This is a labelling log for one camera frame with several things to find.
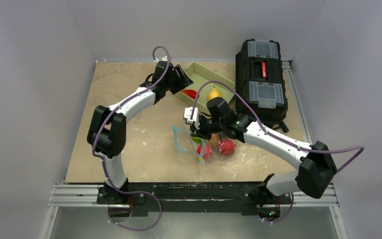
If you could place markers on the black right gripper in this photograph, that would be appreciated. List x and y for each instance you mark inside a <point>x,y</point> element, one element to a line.
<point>200,126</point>

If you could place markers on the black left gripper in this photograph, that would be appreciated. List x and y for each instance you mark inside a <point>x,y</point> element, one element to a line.
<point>177,72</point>

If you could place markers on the red orange fake tomato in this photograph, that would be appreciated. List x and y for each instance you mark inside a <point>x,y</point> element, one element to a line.
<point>191,93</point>

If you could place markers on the clear zip bag blue seal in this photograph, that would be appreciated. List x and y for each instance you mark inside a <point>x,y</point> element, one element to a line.
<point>184,144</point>

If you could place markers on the yellow fake lemon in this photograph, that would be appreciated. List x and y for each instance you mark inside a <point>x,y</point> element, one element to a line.
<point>214,93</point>

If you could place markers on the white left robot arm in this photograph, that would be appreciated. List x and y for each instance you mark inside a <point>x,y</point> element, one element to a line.
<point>107,131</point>

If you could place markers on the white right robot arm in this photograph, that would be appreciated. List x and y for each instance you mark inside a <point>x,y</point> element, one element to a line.
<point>313,165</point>

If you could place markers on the brown fake potato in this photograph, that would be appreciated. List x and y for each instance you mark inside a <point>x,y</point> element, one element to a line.
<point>214,141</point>

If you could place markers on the green yellow fake mango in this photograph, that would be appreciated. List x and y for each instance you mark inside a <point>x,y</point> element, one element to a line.
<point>196,140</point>

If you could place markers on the red fake apple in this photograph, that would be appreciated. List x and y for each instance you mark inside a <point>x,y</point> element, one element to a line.
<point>226,147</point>

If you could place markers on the green perforated plastic basket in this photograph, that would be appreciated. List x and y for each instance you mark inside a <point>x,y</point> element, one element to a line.
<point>200,74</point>

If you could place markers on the black toolbox clear lids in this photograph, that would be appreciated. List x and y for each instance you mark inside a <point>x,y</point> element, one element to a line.
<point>259,81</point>

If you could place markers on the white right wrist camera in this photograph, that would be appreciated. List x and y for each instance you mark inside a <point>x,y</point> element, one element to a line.
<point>191,115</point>

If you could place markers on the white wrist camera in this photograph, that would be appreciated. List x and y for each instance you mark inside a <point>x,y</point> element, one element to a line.
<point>164,58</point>
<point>191,115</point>

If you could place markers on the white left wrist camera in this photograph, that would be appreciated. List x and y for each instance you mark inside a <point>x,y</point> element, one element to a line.
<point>164,58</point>

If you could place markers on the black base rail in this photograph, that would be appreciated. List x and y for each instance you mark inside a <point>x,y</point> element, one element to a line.
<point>246,198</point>

